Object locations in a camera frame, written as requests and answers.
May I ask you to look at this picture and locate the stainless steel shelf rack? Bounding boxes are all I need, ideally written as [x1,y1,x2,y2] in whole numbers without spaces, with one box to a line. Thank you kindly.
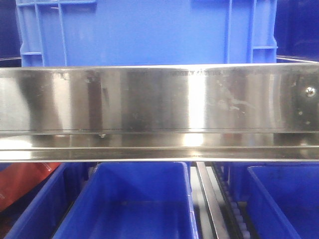
[0,58,319,239]

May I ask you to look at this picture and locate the blue shelf bin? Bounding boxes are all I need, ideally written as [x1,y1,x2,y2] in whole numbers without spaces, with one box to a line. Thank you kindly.
[0,163,90,239]
[54,162,198,239]
[247,165,319,239]

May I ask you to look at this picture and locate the large blue upper crate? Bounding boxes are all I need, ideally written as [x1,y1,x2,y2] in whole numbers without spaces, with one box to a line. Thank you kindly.
[16,0,277,67]

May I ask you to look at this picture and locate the red bag in bin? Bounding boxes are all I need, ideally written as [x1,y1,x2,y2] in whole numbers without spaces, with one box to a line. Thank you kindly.
[0,162,60,211]

